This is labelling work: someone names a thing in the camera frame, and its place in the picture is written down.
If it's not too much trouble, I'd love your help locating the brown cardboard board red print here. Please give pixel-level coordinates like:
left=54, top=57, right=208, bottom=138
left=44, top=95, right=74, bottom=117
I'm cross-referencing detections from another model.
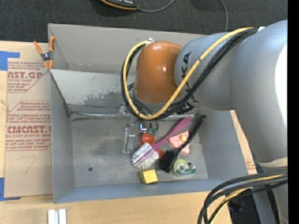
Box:
left=0, top=40, right=258, bottom=202

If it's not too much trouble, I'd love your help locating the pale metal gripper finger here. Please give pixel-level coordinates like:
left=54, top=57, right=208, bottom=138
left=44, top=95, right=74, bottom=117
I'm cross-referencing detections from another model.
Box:
left=129, top=128, right=137, bottom=153
left=122, top=122, right=130, bottom=154

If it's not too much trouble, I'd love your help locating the black cylinder on white bracket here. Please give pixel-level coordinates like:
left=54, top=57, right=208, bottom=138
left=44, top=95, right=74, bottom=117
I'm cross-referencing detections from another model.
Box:
left=176, top=102, right=196, bottom=115

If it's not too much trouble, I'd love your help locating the pink handled white bottle brush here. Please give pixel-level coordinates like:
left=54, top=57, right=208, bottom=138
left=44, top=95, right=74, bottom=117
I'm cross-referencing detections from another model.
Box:
left=132, top=116, right=192, bottom=169

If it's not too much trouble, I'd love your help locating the green tape dispenser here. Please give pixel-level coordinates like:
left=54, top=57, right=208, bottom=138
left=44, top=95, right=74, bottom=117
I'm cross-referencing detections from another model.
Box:
left=172, top=159, right=196, bottom=177

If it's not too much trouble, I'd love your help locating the black scrub brush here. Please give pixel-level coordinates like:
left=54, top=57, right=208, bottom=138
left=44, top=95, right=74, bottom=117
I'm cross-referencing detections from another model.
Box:
left=157, top=115, right=206, bottom=173

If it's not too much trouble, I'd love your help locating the red toy vegetable green stem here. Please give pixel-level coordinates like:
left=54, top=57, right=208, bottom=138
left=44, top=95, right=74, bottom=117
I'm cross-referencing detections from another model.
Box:
left=142, top=130, right=165, bottom=159

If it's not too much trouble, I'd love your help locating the pink wedge with yellow knob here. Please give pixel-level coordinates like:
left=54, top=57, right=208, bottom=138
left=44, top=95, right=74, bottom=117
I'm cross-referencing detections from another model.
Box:
left=168, top=131, right=190, bottom=155

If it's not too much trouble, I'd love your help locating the grey metal bin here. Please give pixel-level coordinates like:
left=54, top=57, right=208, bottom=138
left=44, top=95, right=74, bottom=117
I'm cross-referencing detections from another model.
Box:
left=48, top=23, right=249, bottom=204

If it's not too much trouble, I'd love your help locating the yellow sponge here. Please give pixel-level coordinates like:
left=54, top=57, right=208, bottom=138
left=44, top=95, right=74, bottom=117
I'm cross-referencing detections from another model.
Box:
left=139, top=168, right=158, bottom=185

